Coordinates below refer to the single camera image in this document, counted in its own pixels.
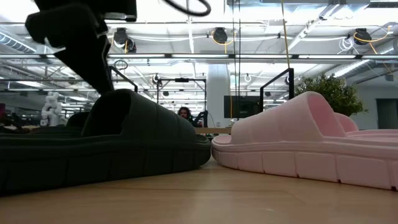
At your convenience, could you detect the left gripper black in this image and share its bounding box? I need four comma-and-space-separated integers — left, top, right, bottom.
24, 0, 115, 95

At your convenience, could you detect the pink foam slide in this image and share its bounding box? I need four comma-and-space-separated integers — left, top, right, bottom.
333, 111, 398, 138
211, 91, 398, 191

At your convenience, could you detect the white robot figure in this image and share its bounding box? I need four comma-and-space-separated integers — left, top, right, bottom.
40, 91, 63, 127

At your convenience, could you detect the person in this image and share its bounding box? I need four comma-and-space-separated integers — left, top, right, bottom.
177, 106, 195, 121

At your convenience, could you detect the potted green plant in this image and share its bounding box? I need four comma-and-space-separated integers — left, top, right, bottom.
294, 73, 368, 118

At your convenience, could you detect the black hanging cable ring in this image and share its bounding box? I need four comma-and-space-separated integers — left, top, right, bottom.
113, 59, 129, 71

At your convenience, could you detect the black ceiling cable reel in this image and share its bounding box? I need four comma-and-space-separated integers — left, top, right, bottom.
353, 27, 373, 46
212, 27, 229, 45
113, 27, 137, 54

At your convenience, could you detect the black background workstation frame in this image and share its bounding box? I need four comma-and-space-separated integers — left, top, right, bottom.
155, 77, 208, 110

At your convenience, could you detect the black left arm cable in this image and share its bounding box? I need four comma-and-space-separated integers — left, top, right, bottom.
161, 0, 212, 17

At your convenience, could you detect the black wall screen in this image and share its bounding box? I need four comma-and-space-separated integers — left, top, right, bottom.
223, 95, 262, 119

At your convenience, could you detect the yellow hanging cable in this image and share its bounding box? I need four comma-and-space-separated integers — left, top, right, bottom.
280, 0, 292, 70

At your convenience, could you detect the black frame wooden shelf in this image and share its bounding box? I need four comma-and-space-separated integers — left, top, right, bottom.
108, 65, 295, 135

